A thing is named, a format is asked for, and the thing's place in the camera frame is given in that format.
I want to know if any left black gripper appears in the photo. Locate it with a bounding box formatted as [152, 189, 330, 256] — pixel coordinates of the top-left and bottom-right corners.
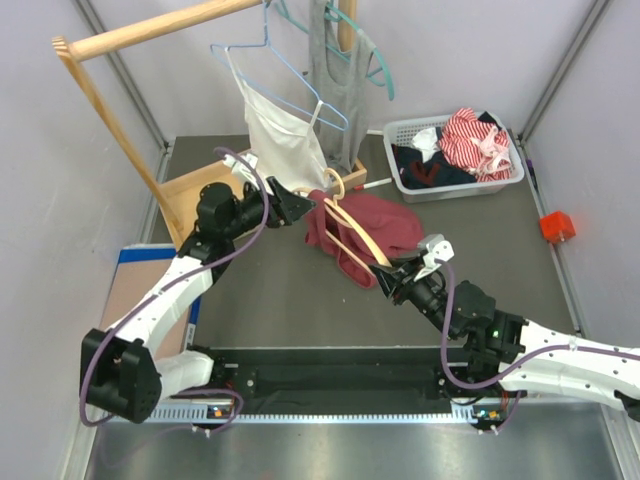
[223, 176, 316, 241]

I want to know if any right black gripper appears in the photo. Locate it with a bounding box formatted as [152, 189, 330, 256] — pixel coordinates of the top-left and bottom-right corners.
[369, 254, 460, 341]

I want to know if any wooden clothes hanger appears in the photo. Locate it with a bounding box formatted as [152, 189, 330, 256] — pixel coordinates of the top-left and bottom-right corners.
[324, 168, 391, 275]

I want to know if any red tank top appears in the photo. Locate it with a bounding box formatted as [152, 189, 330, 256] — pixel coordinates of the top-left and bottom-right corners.
[305, 190, 425, 289]

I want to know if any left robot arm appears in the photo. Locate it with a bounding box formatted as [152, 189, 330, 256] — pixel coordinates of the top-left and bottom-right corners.
[79, 177, 316, 424]

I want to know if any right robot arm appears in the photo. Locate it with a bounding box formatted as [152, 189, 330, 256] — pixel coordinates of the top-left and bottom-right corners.
[371, 258, 639, 421]

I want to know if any white garment on hanger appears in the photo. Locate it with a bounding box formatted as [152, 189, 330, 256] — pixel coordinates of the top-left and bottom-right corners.
[229, 61, 330, 190]

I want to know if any grey tank top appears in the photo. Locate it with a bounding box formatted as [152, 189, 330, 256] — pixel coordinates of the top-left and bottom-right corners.
[308, 1, 375, 174]

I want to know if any teal plastic hanger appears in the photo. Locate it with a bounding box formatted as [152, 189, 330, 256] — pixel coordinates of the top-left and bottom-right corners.
[273, 0, 396, 102]

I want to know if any red capped white marker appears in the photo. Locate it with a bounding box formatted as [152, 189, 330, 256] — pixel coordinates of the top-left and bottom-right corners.
[353, 178, 393, 191]

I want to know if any dark navy garment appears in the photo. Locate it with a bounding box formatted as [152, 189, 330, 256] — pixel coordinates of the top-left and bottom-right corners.
[391, 144, 477, 190]

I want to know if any wooden clothes rack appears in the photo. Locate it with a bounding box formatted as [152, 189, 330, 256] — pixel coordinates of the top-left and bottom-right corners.
[50, 0, 369, 247]

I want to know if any white laundry basket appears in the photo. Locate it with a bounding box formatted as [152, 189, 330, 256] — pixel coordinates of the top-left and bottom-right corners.
[382, 113, 527, 204]

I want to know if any white garment in basket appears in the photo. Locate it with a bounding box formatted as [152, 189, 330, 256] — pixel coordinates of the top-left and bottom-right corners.
[411, 127, 441, 163]

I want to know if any red white striped garment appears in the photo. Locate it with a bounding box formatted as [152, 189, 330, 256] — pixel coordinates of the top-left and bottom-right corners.
[438, 108, 512, 182]

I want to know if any brown board blue edge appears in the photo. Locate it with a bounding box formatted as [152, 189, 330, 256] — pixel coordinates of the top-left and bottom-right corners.
[98, 244, 201, 360]

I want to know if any orange red block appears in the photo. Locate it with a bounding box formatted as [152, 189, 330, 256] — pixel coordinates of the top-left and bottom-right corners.
[539, 211, 576, 244]

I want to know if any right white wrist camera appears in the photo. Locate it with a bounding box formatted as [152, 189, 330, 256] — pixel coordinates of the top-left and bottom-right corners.
[414, 234, 454, 281]

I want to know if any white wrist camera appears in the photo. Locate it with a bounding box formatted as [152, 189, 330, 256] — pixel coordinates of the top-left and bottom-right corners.
[223, 152, 259, 189]
[414, 234, 454, 281]

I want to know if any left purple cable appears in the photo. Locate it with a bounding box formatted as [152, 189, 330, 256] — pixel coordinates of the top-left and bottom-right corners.
[78, 146, 272, 436]

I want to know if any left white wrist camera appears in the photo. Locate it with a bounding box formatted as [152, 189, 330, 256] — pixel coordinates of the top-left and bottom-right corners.
[223, 152, 259, 189]

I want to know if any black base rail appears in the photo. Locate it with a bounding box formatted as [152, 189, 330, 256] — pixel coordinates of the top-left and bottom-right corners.
[189, 347, 534, 416]

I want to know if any blue wire hanger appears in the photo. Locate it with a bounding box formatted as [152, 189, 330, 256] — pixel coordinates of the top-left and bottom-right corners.
[209, 1, 350, 132]

